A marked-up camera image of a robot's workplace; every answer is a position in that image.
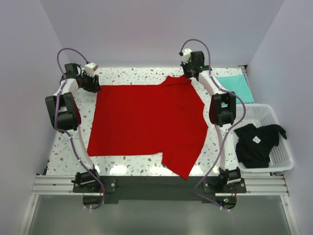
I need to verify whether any red t shirt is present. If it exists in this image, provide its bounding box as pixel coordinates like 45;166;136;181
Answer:
88;76;208;179

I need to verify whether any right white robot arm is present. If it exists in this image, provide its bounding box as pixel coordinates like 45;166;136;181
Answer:
179;48;241;192

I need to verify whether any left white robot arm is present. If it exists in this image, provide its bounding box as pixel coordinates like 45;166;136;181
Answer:
45;63;101;192

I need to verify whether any folded teal t shirt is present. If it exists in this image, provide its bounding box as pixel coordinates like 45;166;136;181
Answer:
216;74;254;103

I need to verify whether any black t shirt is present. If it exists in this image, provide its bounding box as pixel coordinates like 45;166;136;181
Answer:
234;124;287;168

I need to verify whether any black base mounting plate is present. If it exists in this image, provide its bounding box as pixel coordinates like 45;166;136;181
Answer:
72;176;247;207

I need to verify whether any white plastic laundry basket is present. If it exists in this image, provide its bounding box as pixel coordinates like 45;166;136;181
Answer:
232;103;294;173

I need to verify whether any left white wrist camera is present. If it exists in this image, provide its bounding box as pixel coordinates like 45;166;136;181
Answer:
84;63;98;77

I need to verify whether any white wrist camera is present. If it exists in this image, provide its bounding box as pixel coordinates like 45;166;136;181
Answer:
179;48;192;64
84;63;98;77

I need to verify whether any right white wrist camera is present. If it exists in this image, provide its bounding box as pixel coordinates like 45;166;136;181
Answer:
179;48;192;64

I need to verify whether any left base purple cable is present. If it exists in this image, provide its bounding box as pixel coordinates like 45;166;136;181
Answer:
83;171;110;210

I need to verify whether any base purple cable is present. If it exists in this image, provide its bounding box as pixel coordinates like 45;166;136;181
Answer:
83;171;110;210
194;151;235;209

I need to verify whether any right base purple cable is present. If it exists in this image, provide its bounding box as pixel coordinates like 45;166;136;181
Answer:
194;151;235;209

